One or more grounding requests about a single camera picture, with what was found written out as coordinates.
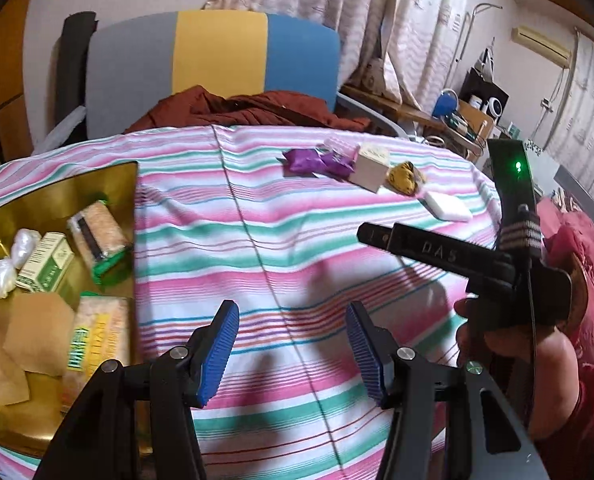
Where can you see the small white cube box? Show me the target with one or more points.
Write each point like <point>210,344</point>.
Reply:
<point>369,170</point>

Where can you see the wooden side table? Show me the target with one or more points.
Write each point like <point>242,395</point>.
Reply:
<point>392,105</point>

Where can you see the yellow black patterned wrapper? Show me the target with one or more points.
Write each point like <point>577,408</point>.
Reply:
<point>404,177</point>

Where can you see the black rolled mat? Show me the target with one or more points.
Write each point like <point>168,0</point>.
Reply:
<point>72,60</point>

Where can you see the yellow label rice cracker packet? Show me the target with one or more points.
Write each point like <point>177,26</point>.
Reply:
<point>97,330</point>

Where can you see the gold rectangular tin box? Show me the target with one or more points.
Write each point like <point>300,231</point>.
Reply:
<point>52,185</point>

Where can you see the green white small carton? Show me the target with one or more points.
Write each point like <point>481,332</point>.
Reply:
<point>44,262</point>

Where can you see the white foam wrapped bar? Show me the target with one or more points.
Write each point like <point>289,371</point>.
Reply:
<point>62,127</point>

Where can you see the pink green striped tablecloth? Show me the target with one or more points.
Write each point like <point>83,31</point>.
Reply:
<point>302,260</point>

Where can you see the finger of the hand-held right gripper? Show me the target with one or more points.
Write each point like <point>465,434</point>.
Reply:
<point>447,252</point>
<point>377,235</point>

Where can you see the black paper bag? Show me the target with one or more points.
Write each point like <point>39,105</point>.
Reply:
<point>482,85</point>

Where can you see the white rectangular block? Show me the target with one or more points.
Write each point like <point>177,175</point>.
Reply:
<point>447,206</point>

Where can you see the blue plastic pitcher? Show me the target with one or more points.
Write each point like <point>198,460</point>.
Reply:
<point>447,105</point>

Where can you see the person's right hand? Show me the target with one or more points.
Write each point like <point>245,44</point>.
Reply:
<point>552,360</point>

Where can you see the metal hanger pole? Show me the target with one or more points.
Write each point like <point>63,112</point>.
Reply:
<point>464,35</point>

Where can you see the grey yellow blue chair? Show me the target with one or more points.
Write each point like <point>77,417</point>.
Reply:
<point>127,70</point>

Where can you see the person's right forearm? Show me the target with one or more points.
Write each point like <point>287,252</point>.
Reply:
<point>592,425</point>

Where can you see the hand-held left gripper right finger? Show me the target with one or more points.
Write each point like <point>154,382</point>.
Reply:
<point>364,355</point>

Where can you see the clear pink plastic packet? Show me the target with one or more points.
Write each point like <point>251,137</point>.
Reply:
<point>339,146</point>

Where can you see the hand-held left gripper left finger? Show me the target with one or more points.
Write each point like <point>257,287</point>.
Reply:
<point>221,350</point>

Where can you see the tan sponge cake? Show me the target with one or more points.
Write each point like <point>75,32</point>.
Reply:
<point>37,330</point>

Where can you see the red quilted cloth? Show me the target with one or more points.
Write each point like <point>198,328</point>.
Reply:
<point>592,260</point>

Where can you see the white wall air conditioner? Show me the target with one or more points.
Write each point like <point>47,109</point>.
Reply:
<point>537,42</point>

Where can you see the pink patterned curtain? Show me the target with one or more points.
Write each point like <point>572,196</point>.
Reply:
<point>352,0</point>

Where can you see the brown jacket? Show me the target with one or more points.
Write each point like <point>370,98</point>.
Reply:
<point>257,107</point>

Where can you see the white sheer curtain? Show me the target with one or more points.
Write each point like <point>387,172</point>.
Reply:
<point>592,110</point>

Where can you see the purple candy packet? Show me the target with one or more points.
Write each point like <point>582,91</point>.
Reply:
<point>302,161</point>
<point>337,164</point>

